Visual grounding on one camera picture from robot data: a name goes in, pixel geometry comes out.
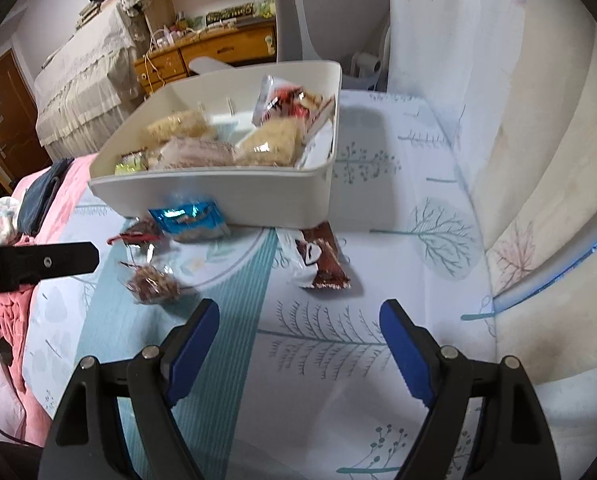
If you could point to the pink blanket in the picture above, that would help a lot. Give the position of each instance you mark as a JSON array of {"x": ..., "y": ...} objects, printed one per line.
[{"x": 13, "y": 310}]

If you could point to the clear packet of beige snack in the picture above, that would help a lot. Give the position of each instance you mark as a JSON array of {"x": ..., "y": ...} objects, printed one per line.
[{"x": 268, "y": 142}]

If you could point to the dark red snack packet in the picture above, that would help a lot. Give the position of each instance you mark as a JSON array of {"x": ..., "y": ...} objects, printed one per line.
[{"x": 138, "y": 234}]

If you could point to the red and white snack packet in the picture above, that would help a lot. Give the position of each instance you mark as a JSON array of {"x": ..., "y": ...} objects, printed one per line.
[{"x": 288, "y": 102}]

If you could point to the stack of books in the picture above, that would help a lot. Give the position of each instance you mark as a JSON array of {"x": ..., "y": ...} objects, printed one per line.
[{"x": 88, "y": 12}]

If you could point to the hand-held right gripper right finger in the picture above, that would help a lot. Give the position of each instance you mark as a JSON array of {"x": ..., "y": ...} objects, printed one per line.
[{"x": 403, "y": 350}]

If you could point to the brown and white snack packet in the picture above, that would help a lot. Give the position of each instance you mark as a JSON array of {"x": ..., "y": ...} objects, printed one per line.
[{"x": 318, "y": 255}]

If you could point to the white plastic storage bin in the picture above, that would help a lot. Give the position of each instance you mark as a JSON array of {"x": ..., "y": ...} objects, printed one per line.
[{"x": 218, "y": 195}]

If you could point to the lace cloth covered furniture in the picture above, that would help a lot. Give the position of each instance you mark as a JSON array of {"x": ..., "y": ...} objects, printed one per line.
[{"x": 83, "y": 80}]

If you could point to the green label clear snack packet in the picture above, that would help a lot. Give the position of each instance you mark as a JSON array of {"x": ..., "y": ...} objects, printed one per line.
[{"x": 131, "y": 162}]

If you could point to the brown wooden door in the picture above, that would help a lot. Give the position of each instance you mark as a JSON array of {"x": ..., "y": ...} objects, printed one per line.
[{"x": 8, "y": 110}]

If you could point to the clear packet of yellow snack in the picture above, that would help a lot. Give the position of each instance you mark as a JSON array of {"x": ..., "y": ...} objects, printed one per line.
[{"x": 178, "y": 125}]

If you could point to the white patterned fluffy blanket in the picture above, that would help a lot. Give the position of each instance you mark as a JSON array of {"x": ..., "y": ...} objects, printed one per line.
[{"x": 3, "y": 220}]

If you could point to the wooden desk with drawers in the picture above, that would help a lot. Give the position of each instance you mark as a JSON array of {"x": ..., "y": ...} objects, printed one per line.
[{"x": 228, "y": 47}]

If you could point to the grey office chair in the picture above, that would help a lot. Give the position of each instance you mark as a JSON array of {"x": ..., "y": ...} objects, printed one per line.
[{"x": 328, "y": 20}]

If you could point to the pale leaf print cloth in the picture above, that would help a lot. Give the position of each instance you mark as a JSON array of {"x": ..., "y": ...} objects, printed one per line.
[{"x": 528, "y": 135}]

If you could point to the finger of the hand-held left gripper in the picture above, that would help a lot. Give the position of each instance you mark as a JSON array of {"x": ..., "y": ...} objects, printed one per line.
[{"x": 53, "y": 262}]

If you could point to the blue denim garment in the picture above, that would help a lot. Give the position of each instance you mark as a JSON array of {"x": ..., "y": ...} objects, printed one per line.
[{"x": 43, "y": 195}]

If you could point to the green printed box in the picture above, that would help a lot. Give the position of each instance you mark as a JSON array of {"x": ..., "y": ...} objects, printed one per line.
[{"x": 238, "y": 12}]

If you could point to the clear packet of brown snack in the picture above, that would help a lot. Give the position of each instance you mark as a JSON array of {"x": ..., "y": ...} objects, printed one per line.
[{"x": 151, "y": 282}]

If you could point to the blue snack packet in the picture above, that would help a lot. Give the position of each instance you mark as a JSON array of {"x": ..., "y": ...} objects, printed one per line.
[{"x": 191, "y": 220}]

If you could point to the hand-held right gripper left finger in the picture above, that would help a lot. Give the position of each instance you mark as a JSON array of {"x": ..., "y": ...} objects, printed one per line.
[{"x": 193, "y": 350}]

